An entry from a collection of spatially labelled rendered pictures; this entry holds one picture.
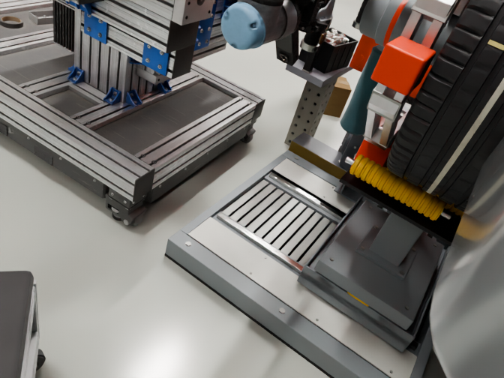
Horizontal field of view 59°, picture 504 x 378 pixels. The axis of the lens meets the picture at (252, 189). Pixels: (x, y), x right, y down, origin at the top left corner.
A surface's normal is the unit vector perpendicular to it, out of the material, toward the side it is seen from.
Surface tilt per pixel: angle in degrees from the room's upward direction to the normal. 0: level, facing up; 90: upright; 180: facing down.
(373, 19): 101
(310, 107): 90
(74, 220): 0
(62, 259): 0
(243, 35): 90
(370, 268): 0
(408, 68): 90
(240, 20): 90
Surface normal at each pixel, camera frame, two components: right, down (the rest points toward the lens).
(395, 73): -0.53, 0.41
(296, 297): 0.25, -0.75
